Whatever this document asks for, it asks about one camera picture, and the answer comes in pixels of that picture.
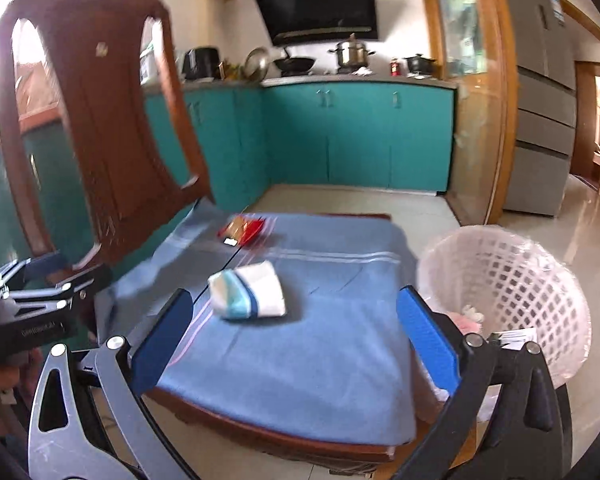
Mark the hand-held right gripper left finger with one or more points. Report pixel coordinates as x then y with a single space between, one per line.
162 340

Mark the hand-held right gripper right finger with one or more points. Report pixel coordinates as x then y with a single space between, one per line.
427 340

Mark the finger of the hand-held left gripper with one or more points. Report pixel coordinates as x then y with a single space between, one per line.
40 266
80 285

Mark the pink paper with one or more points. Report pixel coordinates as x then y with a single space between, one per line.
464 319

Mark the white blue ointment box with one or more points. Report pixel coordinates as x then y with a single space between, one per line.
515 336

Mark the crushed white paper cup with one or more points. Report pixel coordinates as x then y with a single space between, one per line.
252 290

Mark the white plastic lattice basket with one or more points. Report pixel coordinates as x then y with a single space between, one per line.
520 270

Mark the blue striped seat cloth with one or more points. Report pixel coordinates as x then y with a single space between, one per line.
305 360

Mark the red snack packet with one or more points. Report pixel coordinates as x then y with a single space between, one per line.
242 230

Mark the white plastic waste basket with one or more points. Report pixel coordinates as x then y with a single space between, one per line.
575 340

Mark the carved wooden chair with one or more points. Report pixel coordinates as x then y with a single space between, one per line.
110 135

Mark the teal kitchen base cabinet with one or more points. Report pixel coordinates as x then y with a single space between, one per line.
360 135

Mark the black countertop appliance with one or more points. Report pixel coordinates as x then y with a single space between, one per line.
201 62

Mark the silver refrigerator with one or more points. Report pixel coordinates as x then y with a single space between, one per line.
540 110

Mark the wooden framed glass door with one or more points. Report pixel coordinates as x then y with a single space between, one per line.
475 85

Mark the small red jar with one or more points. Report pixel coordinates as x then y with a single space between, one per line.
394 67

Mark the black lidded pot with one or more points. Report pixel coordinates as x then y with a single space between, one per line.
420 65

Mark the steel bowl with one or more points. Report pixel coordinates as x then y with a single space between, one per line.
257 64

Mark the steel stock pot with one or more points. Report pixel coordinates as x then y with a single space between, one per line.
352 54

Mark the black wok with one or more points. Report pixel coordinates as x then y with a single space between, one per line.
295 64

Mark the black range hood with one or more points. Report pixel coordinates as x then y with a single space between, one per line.
320 5

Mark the wooden doorway frame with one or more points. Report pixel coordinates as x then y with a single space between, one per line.
580 125

